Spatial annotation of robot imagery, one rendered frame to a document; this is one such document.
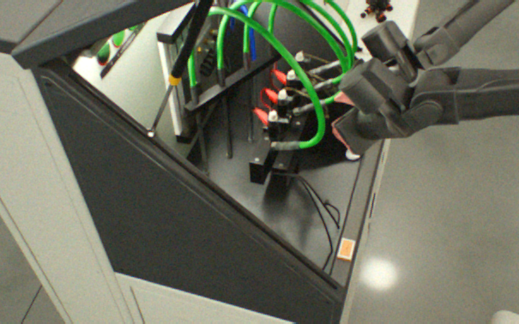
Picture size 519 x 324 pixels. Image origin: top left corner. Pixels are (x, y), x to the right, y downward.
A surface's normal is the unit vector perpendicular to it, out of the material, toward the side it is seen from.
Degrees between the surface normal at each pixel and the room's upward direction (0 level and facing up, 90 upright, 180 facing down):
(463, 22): 47
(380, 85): 84
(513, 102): 86
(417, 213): 0
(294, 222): 0
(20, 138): 90
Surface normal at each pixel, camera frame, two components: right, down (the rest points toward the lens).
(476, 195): -0.02, -0.68
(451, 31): 0.01, 0.20
